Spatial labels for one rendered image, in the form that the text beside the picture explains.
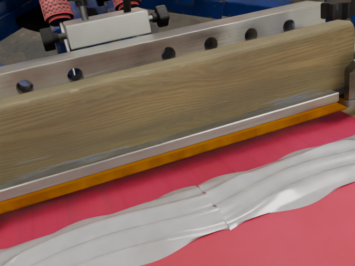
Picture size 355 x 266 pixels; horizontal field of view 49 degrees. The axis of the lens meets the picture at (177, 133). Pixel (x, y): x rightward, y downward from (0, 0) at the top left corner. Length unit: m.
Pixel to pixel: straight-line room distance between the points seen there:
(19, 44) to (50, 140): 2.07
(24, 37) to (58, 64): 1.89
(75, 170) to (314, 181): 0.20
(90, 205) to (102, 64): 0.25
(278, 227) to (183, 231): 0.07
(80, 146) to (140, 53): 0.25
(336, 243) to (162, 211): 0.13
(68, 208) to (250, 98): 0.20
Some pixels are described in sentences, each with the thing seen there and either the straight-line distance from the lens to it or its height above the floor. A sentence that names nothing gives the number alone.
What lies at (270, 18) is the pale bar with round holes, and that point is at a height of 1.16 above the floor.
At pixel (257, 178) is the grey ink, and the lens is 0.36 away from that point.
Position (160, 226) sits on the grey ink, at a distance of 0.31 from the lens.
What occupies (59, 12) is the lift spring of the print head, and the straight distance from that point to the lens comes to 0.72.
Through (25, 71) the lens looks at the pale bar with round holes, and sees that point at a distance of 0.56.
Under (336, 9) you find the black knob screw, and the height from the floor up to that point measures 1.24.
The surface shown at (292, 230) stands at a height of 1.28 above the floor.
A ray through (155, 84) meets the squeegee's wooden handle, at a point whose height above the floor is 1.29.
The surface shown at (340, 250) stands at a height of 1.30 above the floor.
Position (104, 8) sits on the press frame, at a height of 1.04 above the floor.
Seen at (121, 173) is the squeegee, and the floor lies 1.22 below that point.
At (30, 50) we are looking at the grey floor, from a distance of 2.35.
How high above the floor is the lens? 1.55
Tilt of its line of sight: 55 degrees down
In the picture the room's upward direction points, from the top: 5 degrees clockwise
